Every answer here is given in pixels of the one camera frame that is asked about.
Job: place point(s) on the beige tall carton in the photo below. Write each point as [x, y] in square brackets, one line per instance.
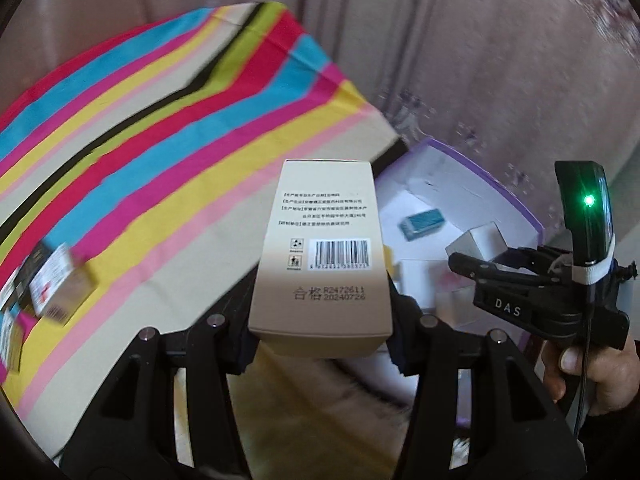
[320, 220]

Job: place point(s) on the white long box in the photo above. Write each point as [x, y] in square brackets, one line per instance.
[60, 285]

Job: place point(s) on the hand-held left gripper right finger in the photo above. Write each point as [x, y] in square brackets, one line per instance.
[401, 355]

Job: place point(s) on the small white and pink box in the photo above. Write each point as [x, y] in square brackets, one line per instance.
[11, 342]

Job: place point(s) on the yellow sponge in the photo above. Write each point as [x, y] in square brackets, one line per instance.
[391, 262]

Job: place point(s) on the colourful striped cloth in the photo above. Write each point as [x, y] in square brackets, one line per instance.
[150, 135]

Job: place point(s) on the small white cube box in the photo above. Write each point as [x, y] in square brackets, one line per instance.
[455, 307]
[480, 241]

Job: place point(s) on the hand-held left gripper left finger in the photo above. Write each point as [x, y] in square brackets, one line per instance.
[244, 355]

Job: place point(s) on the small blue box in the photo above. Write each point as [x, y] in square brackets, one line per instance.
[421, 225]

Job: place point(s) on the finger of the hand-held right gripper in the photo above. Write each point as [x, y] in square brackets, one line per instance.
[475, 266]

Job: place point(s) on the person's right hand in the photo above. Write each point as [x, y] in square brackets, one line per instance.
[617, 380]

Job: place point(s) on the white storage box purple rim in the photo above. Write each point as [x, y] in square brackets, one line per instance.
[435, 180]

